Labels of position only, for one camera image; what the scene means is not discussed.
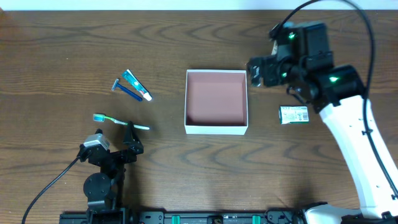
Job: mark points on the blue disposable razor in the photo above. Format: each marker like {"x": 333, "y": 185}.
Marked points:
{"x": 116, "y": 85}

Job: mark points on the white cardboard box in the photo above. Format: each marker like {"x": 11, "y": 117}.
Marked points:
{"x": 216, "y": 102}

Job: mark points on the black mounting rail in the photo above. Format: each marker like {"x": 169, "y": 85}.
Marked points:
{"x": 127, "y": 216}

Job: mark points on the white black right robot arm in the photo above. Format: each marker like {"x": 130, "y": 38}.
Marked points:
{"x": 303, "y": 62}

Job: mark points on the green toothbrush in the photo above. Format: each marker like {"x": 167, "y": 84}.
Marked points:
{"x": 102, "y": 118}

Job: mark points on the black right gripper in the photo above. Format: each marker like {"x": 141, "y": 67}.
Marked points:
{"x": 267, "y": 73}

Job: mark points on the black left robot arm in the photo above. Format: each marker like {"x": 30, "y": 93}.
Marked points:
{"x": 104, "y": 189}

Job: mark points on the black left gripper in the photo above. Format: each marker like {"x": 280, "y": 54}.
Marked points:
{"x": 119, "y": 154}

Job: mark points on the white lotion tube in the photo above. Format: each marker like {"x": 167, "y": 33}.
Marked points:
{"x": 275, "y": 48}

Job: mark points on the small toothpaste tube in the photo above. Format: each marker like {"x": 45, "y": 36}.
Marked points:
{"x": 131, "y": 78}

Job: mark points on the green white soap box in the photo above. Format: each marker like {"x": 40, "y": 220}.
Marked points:
{"x": 293, "y": 114}

